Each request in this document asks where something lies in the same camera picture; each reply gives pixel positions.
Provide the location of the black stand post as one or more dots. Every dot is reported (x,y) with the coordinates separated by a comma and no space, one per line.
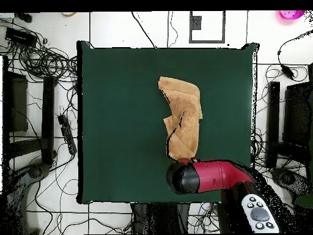
(48,120)
(273,124)

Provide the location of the small black device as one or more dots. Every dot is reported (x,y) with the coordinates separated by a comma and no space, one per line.
(25,17)

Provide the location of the pink round object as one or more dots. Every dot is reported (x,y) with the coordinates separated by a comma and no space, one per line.
(291,14)

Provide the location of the tan terry towel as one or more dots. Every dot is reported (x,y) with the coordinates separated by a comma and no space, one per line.
(185,110)

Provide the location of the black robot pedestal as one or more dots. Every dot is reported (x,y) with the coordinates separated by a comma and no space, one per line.
(159,217)

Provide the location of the black power strip red switch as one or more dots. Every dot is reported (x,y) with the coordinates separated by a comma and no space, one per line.
(66,132)

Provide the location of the dark green table cloth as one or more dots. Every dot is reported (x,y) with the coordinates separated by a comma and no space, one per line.
(117,98)

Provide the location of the grey chair base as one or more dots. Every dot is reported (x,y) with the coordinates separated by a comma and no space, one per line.
(288,178)
(35,172)

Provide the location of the grey rectangular frame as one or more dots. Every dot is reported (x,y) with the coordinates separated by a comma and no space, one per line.
(195,23)

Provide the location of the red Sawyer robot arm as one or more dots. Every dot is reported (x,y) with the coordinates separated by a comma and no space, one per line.
(212,175)

